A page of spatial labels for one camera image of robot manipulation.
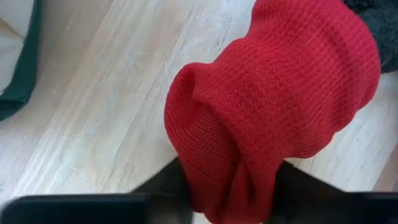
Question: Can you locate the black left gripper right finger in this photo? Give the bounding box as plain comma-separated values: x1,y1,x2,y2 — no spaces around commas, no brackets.
264,160,346,224

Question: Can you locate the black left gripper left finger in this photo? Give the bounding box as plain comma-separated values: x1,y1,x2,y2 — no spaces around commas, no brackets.
131,157,195,224

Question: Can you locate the red knit garden glove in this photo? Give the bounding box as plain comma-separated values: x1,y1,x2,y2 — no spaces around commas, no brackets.
164,0,398,224

